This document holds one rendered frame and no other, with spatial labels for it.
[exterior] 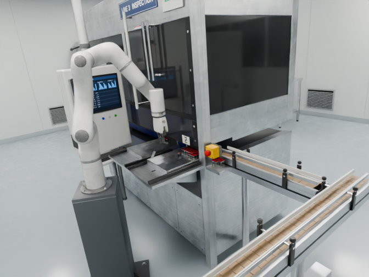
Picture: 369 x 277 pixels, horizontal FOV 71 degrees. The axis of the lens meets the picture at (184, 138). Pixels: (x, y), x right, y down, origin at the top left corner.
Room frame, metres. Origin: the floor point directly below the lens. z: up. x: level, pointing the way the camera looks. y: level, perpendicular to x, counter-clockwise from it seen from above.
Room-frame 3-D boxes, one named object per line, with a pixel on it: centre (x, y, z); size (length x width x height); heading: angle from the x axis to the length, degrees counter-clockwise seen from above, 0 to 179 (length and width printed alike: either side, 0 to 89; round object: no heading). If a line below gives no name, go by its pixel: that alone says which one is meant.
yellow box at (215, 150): (1.53, -0.18, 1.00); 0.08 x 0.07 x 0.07; 125
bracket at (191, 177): (1.56, 0.08, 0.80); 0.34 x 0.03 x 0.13; 125
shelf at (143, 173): (1.77, 0.22, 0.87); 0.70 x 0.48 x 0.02; 35
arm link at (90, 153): (1.48, 0.58, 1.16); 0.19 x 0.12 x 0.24; 11
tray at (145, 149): (1.95, 0.26, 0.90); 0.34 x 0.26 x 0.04; 125
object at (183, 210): (2.69, 0.06, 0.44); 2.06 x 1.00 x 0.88; 35
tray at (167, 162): (1.67, 0.06, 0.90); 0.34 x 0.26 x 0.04; 125
